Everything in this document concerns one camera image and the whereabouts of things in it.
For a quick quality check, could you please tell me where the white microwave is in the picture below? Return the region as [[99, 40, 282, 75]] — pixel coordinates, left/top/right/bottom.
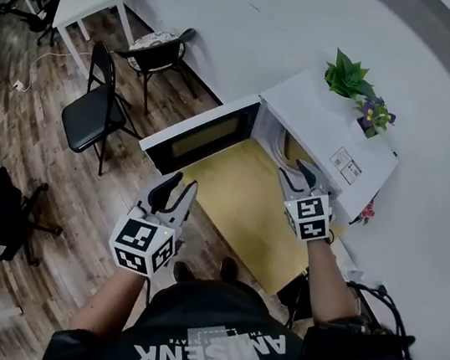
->
[[132, 43, 412, 227]]

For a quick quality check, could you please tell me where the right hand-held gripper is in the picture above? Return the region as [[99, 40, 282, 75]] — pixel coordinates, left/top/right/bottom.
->
[[267, 157, 342, 246]]

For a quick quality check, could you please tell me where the person's left forearm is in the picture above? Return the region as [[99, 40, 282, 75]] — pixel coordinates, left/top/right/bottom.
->
[[68, 260, 151, 342]]

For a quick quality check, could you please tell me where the person's right black shoe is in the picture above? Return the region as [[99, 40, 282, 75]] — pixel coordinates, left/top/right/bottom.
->
[[217, 256, 241, 285]]

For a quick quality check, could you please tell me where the white power strip with white cable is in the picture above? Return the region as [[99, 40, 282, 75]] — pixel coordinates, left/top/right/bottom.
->
[[10, 40, 95, 104]]

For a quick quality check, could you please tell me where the purple flower plant white pot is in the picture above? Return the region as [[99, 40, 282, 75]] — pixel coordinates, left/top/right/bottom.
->
[[346, 92, 400, 150]]

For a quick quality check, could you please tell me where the pink flower plant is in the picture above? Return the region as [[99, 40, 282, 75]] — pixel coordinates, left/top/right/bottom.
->
[[349, 194, 379, 229]]

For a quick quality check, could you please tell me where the green plant in white pot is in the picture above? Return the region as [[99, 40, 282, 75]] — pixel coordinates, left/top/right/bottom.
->
[[320, 46, 384, 105]]

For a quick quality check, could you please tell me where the light wooden low table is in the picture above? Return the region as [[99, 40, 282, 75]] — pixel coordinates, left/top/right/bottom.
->
[[169, 129, 359, 306]]

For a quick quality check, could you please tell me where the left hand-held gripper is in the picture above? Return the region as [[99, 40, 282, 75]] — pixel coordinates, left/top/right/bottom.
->
[[104, 162, 201, 284]]

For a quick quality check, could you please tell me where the person's black printed shirt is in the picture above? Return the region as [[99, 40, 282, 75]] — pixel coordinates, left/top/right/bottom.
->
[[40, 254, 314, 360]]

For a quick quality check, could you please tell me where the black chair with patterned cushion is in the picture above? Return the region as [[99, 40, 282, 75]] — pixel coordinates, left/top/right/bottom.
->
[[104, 16, 210, 125]]

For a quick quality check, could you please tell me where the black folding chair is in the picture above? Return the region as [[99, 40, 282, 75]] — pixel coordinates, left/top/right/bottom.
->
[[53, 36, 158, 183]]

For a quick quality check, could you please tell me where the black stool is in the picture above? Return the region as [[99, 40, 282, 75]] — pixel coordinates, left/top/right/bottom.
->
[[271, 270, 319, 334]]

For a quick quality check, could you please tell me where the person's right forearm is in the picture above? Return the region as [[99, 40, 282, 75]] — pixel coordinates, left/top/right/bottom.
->
[[294, 234, 371, 331]]

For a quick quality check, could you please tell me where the black reclined office chair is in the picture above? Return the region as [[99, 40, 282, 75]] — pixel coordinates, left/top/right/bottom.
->
[[0, 0, 61, 49]]

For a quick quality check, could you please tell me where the person's black shoe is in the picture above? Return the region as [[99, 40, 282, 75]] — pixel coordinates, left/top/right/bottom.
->
[[171, 260, 197, 285], [217, 256, 241, 285]]

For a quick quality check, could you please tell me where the person's left black shoe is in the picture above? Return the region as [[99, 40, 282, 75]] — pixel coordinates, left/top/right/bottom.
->
[[171, 260, 197, 285]]

